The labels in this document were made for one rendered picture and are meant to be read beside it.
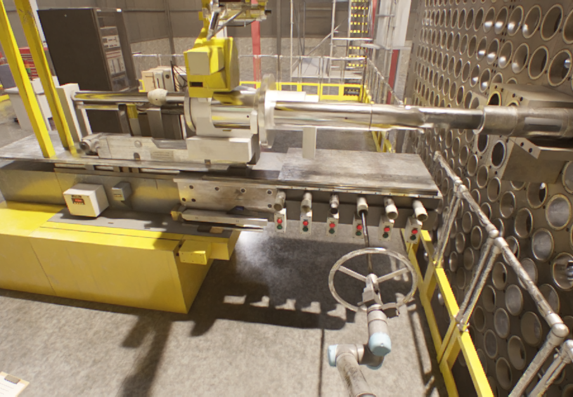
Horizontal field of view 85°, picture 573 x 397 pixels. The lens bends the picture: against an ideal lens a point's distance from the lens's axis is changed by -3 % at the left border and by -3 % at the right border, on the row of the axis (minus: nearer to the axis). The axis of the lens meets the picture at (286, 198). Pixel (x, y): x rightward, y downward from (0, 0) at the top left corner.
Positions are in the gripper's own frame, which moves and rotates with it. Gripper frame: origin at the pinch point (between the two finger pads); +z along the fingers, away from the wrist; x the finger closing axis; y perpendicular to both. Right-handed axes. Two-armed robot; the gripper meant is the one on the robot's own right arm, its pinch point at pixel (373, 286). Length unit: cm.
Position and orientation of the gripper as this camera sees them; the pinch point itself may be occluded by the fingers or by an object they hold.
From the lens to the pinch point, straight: 150.1
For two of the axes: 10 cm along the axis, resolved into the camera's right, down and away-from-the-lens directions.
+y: -8.2, 4.4, 3.8
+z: 1.3, -5.0, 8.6
